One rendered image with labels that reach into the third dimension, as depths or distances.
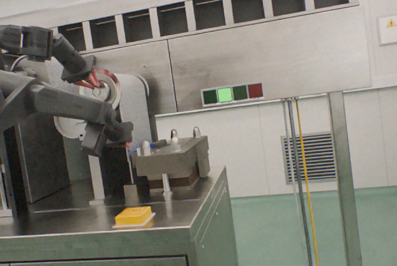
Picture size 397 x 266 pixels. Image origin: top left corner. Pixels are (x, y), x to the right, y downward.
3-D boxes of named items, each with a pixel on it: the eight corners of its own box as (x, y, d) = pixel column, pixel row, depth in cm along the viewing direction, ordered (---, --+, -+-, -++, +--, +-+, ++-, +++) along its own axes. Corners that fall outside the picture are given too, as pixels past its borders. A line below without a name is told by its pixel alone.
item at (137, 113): (127, 162, 111) (119, 105, 110) (152, 149, 134) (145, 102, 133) (129, 161, 111) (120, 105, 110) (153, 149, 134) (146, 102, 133)
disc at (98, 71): (80, 114, 113) (78, 68, 112) (80, 114, 113) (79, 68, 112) (121, 114, 110) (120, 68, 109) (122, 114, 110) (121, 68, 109)
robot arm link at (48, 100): (41, 78, 51) (-27, 62, 51) (31, 116, 50) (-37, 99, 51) (121, 106, 94) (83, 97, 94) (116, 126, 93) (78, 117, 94)
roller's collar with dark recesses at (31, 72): (11, 87, 112) (8, 67, 111) (24, 87, 117) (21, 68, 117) (28, 84, 110) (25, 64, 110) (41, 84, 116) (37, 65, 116)
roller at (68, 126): (57, 138, 115) (52, 103, 115) (95, 129, 140) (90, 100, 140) (90, 135, 113) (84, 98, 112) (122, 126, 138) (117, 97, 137)
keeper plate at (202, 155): (199, 177, 120) (195, 146, 119) (205, 171, 130) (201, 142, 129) (207, 177, 119) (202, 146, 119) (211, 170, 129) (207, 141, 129)
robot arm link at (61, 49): (52, 46, 88) (64, 31, 90) (35, 46, 91) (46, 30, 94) (69, 64, 93) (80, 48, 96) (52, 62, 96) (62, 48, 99)
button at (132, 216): (116, 226, 84) (114, 217, 84) (127, 216, 91) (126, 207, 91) (142, 225, 83) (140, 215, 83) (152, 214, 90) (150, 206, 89)
